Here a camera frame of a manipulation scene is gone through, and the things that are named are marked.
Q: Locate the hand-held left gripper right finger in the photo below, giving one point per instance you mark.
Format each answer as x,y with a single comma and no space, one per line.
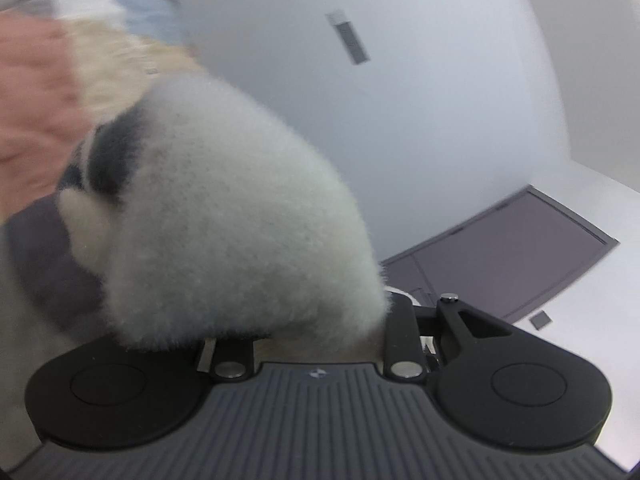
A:
397,330

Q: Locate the patchwork quilt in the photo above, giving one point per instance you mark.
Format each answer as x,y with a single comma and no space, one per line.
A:
35,85

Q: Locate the grey wall switch panel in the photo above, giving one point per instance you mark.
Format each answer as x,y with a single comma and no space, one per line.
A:
350,40

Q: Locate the grey door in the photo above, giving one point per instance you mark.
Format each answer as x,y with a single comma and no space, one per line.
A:
510,255

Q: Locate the cream striped fleece garment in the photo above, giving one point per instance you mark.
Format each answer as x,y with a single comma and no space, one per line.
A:
225,220

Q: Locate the small grey wall switch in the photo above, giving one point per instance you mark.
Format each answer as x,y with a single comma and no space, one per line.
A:
540,320

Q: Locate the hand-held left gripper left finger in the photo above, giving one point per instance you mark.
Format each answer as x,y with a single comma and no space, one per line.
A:
230,355

